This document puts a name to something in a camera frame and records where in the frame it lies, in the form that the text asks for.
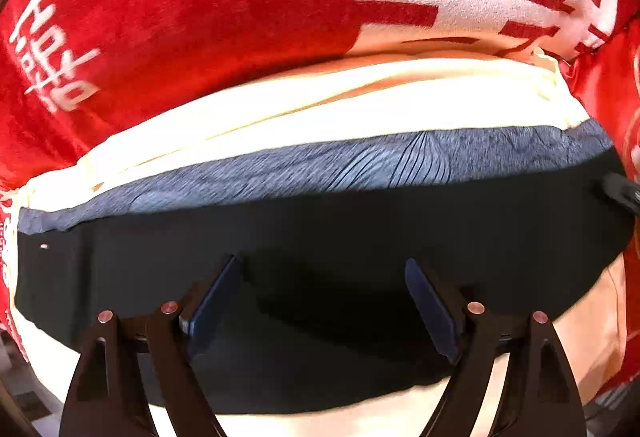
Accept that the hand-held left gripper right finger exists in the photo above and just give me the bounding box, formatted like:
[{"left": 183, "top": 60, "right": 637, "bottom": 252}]
[{"left": 404, "top": 258, "right": 587, "bottom": 437}]

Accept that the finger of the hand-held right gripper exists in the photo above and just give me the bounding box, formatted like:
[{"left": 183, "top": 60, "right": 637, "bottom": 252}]
[{"left": 602, "top": 172, "right": 640, "bottom": 219}]

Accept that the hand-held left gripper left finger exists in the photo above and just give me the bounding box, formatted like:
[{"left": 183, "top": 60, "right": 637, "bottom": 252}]
[{"left": 59, "top": 253, "right": 244, "bottom": 437}]

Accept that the black pants grey patterned waistband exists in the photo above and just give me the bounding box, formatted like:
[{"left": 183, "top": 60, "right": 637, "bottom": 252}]
[{"left": 14, "top": 120, "right": 635, "bottom": 418}]

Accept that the cream quilted mat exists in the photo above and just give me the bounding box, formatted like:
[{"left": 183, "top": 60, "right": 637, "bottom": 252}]
[{"left": 15, "top": 37, "right": 630, "bottom": 437}]

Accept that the red printed blanket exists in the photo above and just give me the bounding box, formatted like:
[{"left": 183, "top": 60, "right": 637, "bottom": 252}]
[{"left": 0, "top": 0, "right": 632, "bottom": 363}]

